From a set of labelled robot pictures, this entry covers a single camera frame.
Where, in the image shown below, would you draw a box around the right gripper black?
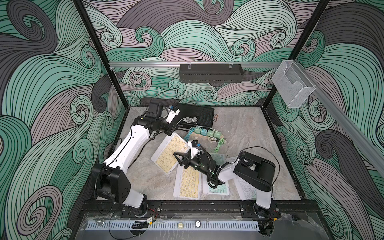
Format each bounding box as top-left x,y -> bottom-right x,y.
174,149 -> 210,177

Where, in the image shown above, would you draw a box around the white cable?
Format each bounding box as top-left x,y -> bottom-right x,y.
176,115 -> 199,130

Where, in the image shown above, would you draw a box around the yellow keyboard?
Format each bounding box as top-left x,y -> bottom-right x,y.
173,166 -> 202,200
151,133 -> 190,175

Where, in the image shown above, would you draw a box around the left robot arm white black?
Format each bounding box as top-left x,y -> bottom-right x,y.
92,110 -> 180,211

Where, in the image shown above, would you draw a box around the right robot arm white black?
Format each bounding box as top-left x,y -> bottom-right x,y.
173,146 -> 276,210

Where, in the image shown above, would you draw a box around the green keyboard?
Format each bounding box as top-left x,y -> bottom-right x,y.
202,152 -> 231,196

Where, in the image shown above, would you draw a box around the white keyboard far right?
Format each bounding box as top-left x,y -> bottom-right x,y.
225,157 -> 258,201

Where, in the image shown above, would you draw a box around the wooden power strip green plugs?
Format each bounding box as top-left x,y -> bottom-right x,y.
192,126 -> 224,143

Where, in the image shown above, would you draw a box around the black flat box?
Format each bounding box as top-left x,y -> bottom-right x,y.
173,104 -> 215,129

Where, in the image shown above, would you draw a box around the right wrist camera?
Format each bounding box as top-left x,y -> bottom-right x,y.
188,140 -> 200,159

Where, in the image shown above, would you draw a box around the teal bundled cable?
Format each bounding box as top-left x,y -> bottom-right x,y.
183,127 -> 196,142

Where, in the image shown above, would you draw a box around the black wall tray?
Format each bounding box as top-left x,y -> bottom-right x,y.
179,64 -> 245,84

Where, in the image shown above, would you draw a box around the aluminium wall rail back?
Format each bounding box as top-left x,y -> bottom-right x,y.
108,61 -> 283,70

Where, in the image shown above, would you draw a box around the aluminium wall rail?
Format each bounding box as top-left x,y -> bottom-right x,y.
108,61 -> 283,70
294,62 -> 384,175

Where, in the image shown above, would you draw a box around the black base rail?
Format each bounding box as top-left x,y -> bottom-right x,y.
81,200 -> 320,219

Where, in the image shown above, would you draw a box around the clear acrylic wall holder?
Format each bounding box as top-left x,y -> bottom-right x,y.
272,60 -> 316,109

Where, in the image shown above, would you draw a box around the white slotted cable duct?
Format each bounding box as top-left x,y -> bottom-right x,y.
85,220 -> 260,231

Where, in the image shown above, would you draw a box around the aluminium wall rail right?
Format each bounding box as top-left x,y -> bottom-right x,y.
294,62 -> 384,175

